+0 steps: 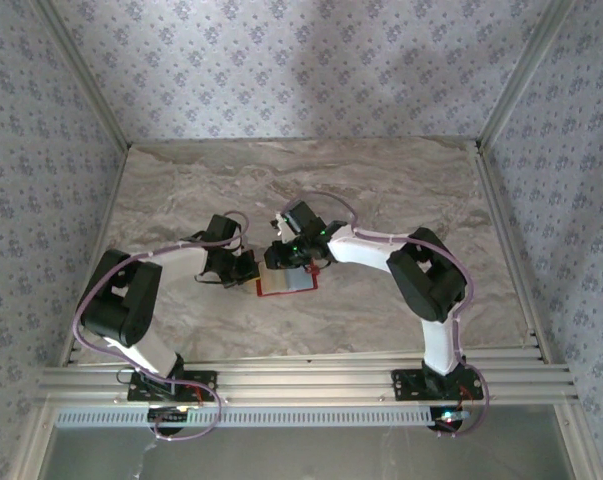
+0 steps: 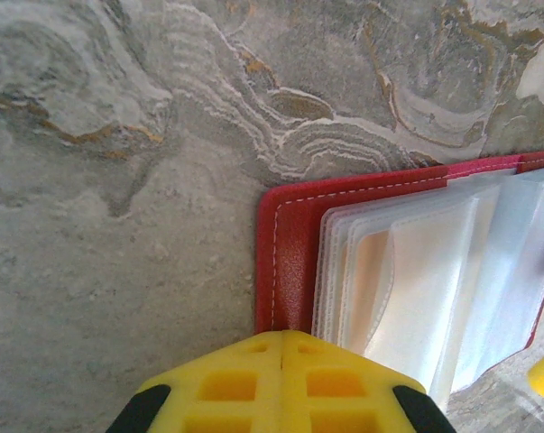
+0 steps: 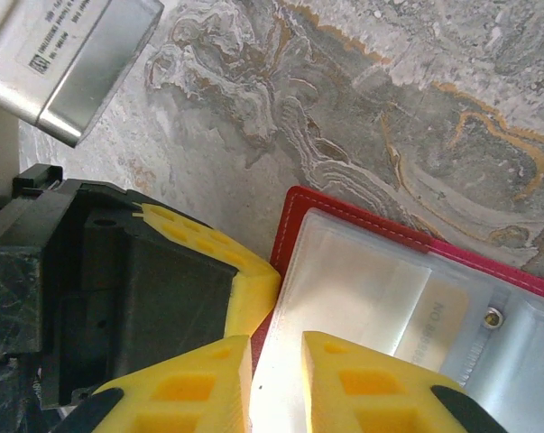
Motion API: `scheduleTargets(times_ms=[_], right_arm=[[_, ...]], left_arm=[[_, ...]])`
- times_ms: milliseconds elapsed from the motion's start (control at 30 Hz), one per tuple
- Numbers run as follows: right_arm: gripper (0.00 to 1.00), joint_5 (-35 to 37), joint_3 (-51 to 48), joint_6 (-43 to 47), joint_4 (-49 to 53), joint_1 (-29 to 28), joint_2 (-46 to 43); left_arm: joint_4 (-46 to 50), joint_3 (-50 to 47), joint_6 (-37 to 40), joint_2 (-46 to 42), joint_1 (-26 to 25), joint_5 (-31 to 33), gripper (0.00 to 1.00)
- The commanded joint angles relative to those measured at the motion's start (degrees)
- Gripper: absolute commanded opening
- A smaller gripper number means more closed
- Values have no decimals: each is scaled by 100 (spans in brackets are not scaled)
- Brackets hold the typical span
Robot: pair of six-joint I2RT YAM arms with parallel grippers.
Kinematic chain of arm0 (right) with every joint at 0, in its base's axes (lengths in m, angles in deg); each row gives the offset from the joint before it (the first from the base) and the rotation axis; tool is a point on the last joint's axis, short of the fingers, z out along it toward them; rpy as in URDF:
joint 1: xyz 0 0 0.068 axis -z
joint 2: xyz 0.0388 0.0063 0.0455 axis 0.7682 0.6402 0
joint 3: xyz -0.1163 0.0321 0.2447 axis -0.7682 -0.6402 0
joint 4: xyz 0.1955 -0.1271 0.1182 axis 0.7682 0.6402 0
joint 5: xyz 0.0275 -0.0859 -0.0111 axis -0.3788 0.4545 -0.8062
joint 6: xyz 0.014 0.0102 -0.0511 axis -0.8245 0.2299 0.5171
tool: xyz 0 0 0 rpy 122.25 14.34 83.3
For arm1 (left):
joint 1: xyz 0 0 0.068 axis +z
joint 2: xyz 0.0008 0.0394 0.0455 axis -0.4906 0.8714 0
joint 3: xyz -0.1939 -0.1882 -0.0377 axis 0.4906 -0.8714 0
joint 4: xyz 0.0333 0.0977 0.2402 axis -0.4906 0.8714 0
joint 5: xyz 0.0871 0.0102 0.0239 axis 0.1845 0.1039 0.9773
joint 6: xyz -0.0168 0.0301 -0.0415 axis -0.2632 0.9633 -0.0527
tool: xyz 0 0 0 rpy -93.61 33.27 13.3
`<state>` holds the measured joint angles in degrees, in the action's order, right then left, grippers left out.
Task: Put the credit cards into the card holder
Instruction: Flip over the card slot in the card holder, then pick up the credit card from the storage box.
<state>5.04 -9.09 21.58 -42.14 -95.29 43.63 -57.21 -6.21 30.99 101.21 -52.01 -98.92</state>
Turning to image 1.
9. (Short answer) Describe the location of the red card holder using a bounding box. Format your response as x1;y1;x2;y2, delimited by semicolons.
255;259;321;299

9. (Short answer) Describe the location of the white card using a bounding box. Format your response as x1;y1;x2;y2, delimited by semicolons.
260;268;288;294

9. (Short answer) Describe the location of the blue grey card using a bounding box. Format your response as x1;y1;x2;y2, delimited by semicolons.
285;268;316;291

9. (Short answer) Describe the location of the black controller board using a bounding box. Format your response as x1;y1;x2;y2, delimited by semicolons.
147;407;191;436
428;407;471;434

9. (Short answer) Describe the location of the grey metal sheet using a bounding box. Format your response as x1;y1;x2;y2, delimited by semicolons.
40;424;577;480

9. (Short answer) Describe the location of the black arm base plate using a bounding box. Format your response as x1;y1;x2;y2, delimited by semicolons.
390;367;485;402
127;368;219;403

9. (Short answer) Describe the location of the aluminium cross rail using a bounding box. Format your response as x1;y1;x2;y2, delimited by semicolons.
33;349;580;407

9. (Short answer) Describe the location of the aluminium table side rail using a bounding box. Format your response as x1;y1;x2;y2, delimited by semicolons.
475;140;552;365
58;142;135;369

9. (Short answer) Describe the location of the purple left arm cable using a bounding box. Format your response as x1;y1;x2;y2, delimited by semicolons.
73;209;250;442

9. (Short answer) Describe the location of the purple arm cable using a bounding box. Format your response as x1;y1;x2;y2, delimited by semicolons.
283;190;492;440
73;209;250;442

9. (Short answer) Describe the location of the grey slotted cable duct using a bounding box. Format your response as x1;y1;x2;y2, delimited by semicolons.
54;405;475;429

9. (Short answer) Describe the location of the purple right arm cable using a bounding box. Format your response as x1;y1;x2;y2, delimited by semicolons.
283;190;492;440

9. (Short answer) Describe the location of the aluminium upright post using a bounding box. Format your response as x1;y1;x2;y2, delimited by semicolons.
30;0;133;150
478;0;580;149

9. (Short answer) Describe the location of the aluminium frame leg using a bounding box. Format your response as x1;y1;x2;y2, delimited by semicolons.
555;402;603;480
10;402;57;480

